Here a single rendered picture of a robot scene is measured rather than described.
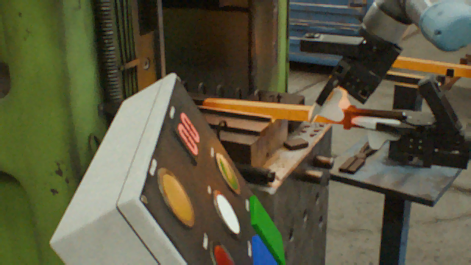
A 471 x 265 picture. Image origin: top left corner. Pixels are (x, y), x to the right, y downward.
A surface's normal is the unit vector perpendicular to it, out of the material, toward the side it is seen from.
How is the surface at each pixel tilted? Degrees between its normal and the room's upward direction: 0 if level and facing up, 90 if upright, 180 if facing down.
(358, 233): 0
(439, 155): 90
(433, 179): 0
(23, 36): 89
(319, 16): 89
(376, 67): 90
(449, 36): 109
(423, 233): 0
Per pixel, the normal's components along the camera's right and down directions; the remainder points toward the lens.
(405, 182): -0.01, -0.93
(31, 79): -0.42, 0.32
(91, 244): 0.00, 0.37
